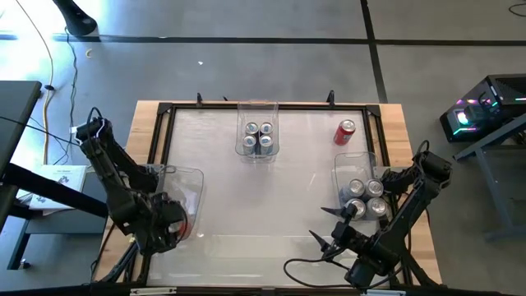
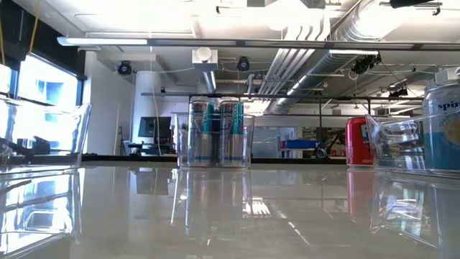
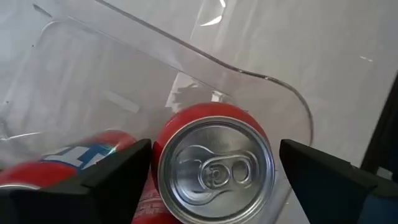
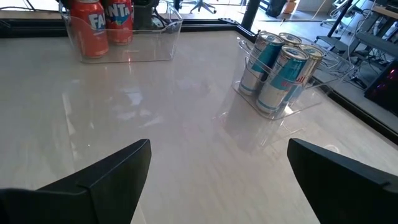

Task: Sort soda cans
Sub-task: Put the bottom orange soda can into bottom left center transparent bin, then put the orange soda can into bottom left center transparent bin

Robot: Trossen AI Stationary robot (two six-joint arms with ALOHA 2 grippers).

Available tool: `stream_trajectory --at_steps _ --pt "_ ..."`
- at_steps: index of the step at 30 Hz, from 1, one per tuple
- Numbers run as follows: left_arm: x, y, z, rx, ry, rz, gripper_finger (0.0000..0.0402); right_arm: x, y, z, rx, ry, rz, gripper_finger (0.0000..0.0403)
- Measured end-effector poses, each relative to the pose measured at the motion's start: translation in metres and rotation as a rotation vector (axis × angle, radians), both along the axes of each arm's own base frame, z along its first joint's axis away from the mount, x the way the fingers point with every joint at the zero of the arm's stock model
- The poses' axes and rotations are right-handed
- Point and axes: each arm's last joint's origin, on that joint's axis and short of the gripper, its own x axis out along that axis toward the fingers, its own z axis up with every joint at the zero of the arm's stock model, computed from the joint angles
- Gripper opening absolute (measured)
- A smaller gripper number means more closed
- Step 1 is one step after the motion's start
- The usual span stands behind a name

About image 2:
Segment white ceiling duct box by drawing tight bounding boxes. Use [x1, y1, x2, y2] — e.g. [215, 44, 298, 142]
[191, 46, 219, 95]

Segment small black box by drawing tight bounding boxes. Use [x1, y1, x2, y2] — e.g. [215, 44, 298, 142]
[32, 135, 52, 155]

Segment black hanging ceiling device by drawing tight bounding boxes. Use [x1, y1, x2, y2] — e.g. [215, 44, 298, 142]
[350, 53, 382, 76]

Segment white ceiling pipes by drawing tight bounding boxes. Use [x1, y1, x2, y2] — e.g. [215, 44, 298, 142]
[257, 21, 319, 97]

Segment red Fanta soda can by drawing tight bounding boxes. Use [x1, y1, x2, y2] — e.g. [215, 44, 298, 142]
[344, 116, 375, 168]

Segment black ceiling camera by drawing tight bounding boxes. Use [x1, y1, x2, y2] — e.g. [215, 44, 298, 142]
[116, 60, 134, 77]
[236, 55, 252, 73]

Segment ceiling track fixture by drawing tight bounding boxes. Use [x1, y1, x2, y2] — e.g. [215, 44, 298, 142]
[379, 1, 443, 16]

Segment yellow hanging cable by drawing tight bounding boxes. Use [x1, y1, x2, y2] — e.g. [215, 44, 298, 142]
[27, 0, 42, 54]

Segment Spindrift lemon soda can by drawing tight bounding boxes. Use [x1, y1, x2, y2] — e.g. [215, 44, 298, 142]
[421, 79, 460, 173]

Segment bright window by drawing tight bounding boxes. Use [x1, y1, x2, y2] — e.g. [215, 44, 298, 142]
[17, 53, 81, 111]

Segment black table edge frame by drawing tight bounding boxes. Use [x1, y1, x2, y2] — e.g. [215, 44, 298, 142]
[80, 153, 348, 165]

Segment long overhead frame beam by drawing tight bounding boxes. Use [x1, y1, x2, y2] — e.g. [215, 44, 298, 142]
[56, 35, 460, 52]

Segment clear plastic bin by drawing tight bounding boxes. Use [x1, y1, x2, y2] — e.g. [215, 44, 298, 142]
[364, 106, 460, 179]
[175, 112, 256, 169]
[0, 102, 93, 170]

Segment dark computer monitor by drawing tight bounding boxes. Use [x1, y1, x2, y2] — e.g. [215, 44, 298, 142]
[137, 115, 173, 139]

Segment dark office desk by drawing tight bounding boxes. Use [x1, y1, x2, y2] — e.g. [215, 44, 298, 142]
[121, 141, 174, 156]

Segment white box fixture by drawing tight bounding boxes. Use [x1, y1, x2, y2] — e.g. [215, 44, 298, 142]
[433, 66, 460, 86]

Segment blue plastic crate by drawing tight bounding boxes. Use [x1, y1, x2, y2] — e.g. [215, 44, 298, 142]
[285, 139, 318, 150]

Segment silver ventilation duct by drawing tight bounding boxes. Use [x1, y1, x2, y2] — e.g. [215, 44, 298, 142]
[269, 0, 400, 114]

